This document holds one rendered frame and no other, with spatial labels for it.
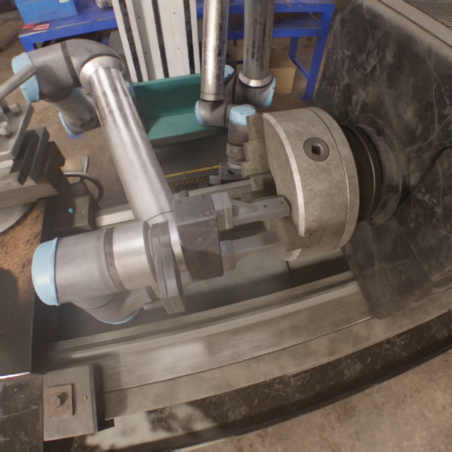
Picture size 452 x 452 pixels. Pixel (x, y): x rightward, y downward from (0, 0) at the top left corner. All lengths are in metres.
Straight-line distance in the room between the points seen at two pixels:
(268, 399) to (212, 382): 0.46
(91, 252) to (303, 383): 0.88
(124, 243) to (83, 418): 0.39
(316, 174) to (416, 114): 0.19
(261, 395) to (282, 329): 0.46
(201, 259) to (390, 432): 1.42
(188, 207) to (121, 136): 0.28
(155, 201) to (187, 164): 1.09
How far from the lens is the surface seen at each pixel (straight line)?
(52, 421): 0.68
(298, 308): 0.65
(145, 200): 0.51
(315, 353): 0.65
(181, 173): 1.54
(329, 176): 0.38
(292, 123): 0.40
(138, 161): 0.55
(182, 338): 0.63
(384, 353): 1.20
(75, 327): 0.85
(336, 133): 0.41
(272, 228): 0.41
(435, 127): 0.45
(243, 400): 1.06
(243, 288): 0.77
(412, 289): 0.55
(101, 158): 2.28
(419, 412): 1.74
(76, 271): 0.39
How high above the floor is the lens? 1.46
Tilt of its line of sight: 57 degrees down
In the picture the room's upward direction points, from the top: 3 degrees clockwise
